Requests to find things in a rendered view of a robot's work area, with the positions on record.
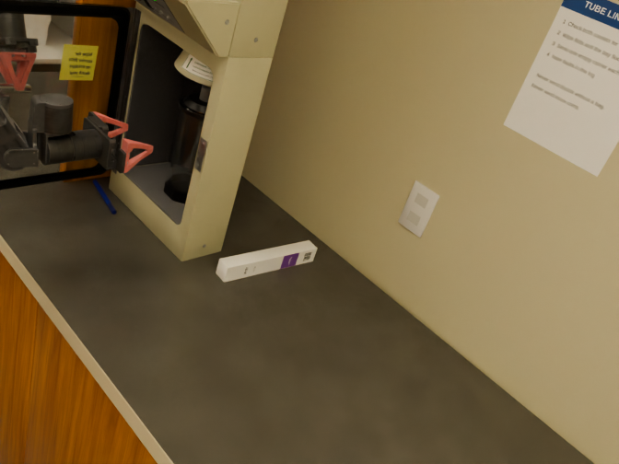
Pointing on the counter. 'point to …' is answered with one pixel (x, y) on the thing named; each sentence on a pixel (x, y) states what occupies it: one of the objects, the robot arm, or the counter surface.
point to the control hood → (207, 22)
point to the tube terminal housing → (214, 129)
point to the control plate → (162, 11)
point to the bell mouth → (193, 69)
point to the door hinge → (127, 72)
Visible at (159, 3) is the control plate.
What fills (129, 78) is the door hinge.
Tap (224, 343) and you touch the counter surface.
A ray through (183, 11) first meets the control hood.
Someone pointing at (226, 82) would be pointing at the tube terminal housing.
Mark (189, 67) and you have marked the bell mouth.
